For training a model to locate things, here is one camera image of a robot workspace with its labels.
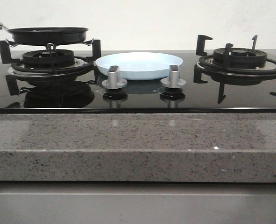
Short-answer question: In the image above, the left silver stove knob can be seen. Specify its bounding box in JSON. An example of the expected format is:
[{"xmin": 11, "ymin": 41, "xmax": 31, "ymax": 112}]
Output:
[{"xmin": 102, "ymin": 65, "xmax": 127, "ymax": 90}]

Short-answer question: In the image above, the silver stove knob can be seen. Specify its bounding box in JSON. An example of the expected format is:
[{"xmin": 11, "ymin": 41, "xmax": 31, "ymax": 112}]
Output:
[
  {"xmin": 160, "ymin": 65, "xmax": 186, "ymax": 89},
  {"xmin": 102, "ymin": 65, "xmax": 127, "ymax": 90}
]

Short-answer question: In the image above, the left gas burner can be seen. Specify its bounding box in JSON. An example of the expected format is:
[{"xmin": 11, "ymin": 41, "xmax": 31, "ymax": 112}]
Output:
[{"xmin": 8, "ymin": 49, "xmax": 93, "ymax": 78}]

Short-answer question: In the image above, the right gas burner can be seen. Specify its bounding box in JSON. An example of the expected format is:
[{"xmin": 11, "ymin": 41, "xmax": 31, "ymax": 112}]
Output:
[{"xmin": 199, "ymin": 48, "xmax": 276, "ymax": 75}]

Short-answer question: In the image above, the wire pan reducer ring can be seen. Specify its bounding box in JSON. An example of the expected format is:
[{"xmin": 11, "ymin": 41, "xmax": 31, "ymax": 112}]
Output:
[{"xmin": 5, "ymin": 38, "xmax": 94, "ymax": 51}]

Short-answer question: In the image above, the black glass cooktop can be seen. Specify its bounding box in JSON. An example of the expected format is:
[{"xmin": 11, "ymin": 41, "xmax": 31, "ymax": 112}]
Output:
[{"xmin": 0, "ymin": 51, "xmax": 276, "ymax": 114}]

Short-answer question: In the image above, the right silver stove knob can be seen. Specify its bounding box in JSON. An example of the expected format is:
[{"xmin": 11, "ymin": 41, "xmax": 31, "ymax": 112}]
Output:
[{"xmin": 160, "ymin": 65, "xmax": 186, "ymax": 89}]

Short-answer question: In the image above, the gas burner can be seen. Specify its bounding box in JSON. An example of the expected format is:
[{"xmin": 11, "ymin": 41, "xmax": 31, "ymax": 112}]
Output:
[
  {"xmin": 8, "ymin": 49, "xmax": 93, "ymax": 78},
  {"xmin": 199, "ymin": 48, "xmax": 276, "ymax": 75}
]

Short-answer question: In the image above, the left black pan support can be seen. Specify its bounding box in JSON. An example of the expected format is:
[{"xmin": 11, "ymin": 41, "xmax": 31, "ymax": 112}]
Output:
[{"xmin": 0, "ymin": 39, "xmax": 101, "ymax": 78}]

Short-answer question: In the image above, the grey cabinet front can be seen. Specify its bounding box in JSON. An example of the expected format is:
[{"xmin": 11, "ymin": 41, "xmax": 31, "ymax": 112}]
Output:
[{"xmin": 0, "ymin": 182, "xmax": 276, "ymax": 224}]

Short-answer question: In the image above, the light blue plate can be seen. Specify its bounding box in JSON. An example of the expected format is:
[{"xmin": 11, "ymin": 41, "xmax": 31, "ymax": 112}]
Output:
[{"xmin": 95, "ymin": 52, "xmax": 183, "ymax": 80}]

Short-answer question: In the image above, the black frying pan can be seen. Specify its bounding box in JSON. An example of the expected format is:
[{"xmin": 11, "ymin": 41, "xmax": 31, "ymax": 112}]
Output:
[{"xmin": 0, "ymin": 22, "xmax": 88, "ymax": 46}]

